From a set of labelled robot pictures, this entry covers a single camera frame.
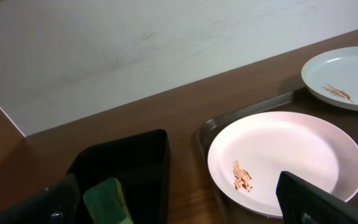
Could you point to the light grey plate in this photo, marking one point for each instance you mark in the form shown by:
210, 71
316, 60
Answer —
333, 77

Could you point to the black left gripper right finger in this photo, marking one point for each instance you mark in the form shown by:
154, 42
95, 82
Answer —
303, 202

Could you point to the pink plate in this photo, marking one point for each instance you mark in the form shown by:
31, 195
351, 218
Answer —
246, 158

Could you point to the black tray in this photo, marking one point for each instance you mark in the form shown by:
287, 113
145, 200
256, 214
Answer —
142, 165

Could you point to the green yellow sponge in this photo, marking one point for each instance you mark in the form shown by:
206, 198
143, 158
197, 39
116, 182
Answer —
106, 204

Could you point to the brown serving tray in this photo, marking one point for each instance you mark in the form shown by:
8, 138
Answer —
299, 101

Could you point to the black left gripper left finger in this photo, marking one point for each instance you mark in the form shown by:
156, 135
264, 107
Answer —
57, 203

